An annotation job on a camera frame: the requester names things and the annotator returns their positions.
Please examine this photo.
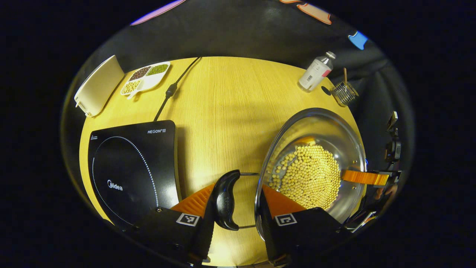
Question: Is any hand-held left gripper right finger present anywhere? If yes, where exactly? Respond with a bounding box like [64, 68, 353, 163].
[258, 184, 350, 267]

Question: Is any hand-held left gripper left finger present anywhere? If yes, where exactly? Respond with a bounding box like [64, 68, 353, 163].
[130, 182, 217, 265]

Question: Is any heap of yellow soybeans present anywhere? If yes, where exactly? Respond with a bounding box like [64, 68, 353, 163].
[268, 144, 341, 211]

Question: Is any steel pot with black handle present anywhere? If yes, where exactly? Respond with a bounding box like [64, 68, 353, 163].
[210, 108, 367, 240]

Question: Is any black induction cooktop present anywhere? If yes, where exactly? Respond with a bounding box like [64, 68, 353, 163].
[88, 120, 183, 232]

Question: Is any clear glass holder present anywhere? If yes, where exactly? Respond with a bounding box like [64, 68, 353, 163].
[330, 81, 359, 107]

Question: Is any clear plastic bottle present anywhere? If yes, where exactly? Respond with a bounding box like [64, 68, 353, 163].
[298, 51, 336, 93]

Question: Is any white divided dish of beans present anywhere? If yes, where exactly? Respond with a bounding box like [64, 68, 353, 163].
[120, 61, 171, 100]

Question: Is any white toaster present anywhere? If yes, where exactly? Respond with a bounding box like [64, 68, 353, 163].
[74, 55, 125, 118]

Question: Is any black power cable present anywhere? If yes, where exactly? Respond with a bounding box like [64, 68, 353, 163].
[153, 57, 201, 122]

